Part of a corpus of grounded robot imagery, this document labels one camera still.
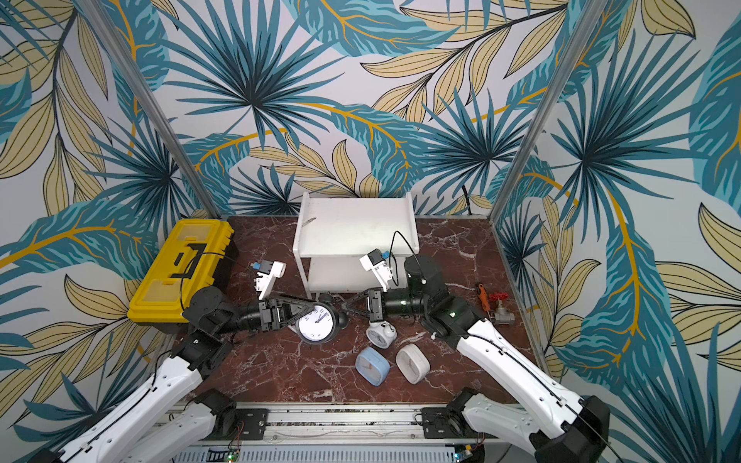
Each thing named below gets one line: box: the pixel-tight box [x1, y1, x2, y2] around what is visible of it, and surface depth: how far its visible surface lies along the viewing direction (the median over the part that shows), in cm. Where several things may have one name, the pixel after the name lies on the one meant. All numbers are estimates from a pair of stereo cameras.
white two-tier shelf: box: [292, 191, 420, 300], surface depth 76 cm
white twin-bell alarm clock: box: [365, 320, 398, 350], surface depth 83 cm
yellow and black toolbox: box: [127, 217, 240, 332], surface depth 85 cm
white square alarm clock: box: [395, 343, 431, 385], surface depth 80 cm
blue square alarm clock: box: [355, 346, 390, 387], surface depth 79 cm
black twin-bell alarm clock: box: [295, 292, 349, 346], surface depth 60 cm
